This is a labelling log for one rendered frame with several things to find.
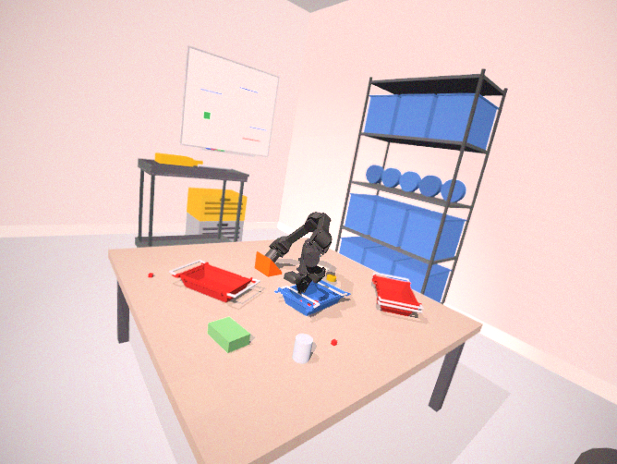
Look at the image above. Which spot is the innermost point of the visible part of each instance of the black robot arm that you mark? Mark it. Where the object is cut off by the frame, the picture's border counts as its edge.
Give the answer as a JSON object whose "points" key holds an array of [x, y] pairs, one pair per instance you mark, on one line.
{"points": [[319, 243]]}

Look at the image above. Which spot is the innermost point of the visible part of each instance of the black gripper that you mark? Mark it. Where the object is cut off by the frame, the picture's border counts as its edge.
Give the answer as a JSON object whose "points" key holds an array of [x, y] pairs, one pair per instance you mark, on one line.
{"points": [[302, 282]]}

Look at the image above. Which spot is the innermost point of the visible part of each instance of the light green block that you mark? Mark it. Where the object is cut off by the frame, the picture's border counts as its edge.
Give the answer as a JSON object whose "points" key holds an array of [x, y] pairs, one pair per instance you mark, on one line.
{"points": [[228, 334]]}

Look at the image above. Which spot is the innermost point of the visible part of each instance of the white cylinder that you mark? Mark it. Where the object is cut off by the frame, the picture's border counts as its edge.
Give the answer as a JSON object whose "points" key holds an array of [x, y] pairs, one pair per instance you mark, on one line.
{"points": [[302, 348]]}

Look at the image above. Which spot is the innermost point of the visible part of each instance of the blue plastic tray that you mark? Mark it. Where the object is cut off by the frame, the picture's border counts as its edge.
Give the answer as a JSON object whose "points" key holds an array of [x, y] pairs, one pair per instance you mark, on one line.
{"points": [[323, 295]]}

